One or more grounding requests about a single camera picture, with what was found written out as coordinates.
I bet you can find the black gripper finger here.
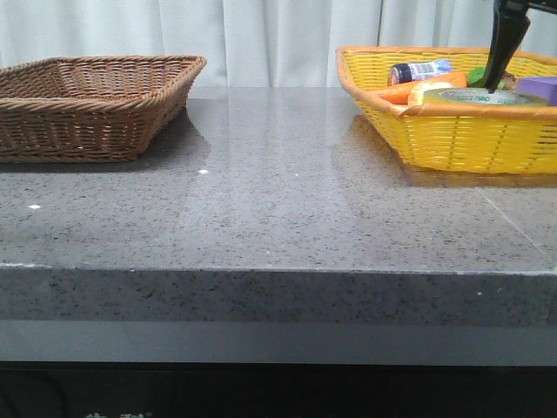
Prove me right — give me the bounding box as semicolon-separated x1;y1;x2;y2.
483;0;530;93

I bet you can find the orange toy carrot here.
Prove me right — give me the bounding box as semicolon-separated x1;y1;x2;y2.
372;71;467;105

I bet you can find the yellow woven basket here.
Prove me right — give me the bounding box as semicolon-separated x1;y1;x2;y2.
336;45;556;175

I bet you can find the small dark labelled bottle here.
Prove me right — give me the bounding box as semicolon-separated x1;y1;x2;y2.
387;59;453;85

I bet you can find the brown wicker basket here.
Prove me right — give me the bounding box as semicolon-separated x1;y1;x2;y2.
1;55;207;163

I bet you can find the yellowish clear tape roll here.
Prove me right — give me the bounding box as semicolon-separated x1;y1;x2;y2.
422;88;548;107

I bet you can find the white curtain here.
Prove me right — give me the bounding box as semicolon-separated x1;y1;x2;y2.
0;0;557;90

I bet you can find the purple foam block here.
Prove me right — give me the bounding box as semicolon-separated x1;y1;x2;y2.
516;76;557;106

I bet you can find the green leafy toy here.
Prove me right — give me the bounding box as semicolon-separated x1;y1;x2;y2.
466;67;517;91

